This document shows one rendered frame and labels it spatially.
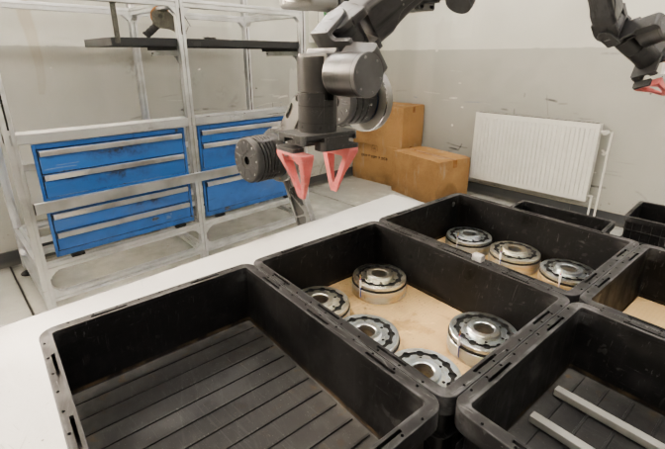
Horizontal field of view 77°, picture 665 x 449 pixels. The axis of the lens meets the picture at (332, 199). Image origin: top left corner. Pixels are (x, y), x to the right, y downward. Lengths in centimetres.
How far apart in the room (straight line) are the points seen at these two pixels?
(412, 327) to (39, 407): 64
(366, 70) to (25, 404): 78
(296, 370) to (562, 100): 352
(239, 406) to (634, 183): 355
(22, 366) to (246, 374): 51
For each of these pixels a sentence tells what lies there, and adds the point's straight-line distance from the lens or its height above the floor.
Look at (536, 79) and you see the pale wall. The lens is 399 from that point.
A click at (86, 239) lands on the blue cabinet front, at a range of 249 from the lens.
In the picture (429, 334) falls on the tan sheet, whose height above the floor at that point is 83.
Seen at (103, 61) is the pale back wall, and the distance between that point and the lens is 327.
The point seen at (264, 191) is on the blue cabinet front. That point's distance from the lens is 289.
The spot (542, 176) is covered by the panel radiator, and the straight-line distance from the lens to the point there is 392.
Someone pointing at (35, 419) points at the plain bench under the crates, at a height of 70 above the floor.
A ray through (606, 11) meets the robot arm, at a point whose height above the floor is 136.
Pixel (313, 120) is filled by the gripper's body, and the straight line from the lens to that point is 60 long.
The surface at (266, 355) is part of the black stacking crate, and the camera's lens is 68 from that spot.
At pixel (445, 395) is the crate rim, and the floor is 93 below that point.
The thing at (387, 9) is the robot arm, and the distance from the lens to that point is 66.
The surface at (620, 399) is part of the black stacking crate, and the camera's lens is 72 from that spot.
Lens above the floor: 126
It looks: 19 degrees down
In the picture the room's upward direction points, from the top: straight up
